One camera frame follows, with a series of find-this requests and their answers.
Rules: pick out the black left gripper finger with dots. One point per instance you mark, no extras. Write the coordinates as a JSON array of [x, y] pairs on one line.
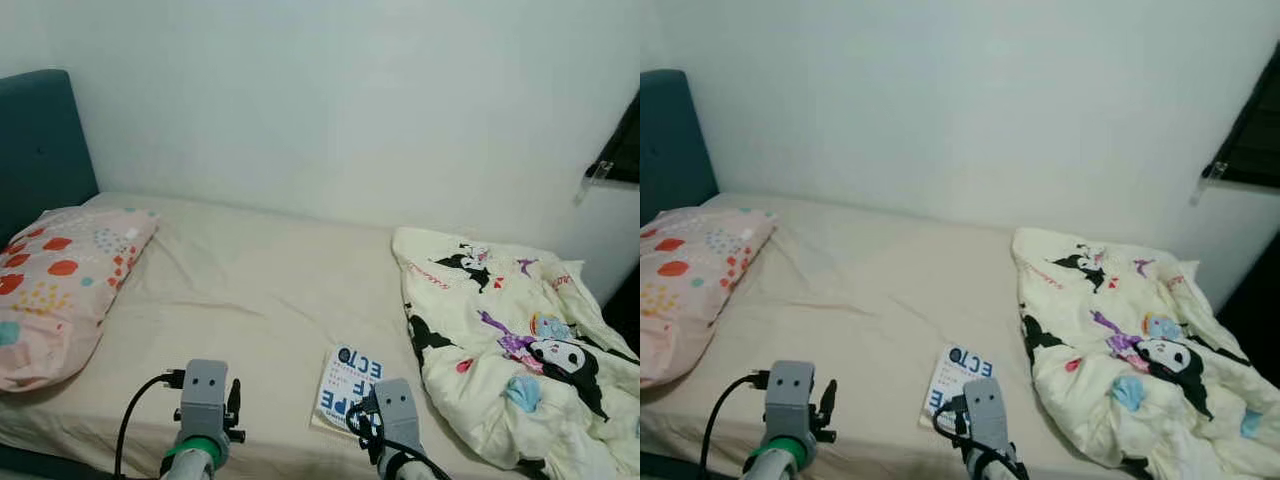
[[828, 395], [235, 395]]

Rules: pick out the white book blue lettering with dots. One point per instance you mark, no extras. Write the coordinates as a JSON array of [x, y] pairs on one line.
[[345, 385], [960, 375]]

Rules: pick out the cream cartoon print duvet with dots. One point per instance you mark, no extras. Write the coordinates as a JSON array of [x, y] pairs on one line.
[[1090, 330], [470, 330]]

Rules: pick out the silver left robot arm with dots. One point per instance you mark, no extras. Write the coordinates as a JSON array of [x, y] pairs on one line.
[[775, 467], [190, 465]]

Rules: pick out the cream sheeted mattress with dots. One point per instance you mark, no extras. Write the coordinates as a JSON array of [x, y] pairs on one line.
[[270, 300], [890, 300]]

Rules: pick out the pink strawberry print pillow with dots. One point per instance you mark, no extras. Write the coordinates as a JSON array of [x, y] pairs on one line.
[[60, 300], [690, 300]]

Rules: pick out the dark window blind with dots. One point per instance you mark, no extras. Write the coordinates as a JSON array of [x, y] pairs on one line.
[[628, 150], [1255, 140]]

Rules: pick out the clear blind wand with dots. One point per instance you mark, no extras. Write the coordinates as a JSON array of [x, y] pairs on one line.
[[1210, 178], [595, 178]]

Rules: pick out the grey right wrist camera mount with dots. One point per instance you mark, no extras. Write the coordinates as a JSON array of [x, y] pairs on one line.
[[984, 415], [397, 415]]

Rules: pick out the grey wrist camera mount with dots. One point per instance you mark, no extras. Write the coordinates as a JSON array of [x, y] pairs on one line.
[[397, 415], [984, 415], [790, 397], [204, 395]]

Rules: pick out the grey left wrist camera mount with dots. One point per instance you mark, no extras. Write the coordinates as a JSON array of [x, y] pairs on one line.
[[790, 397], [204, 395]]

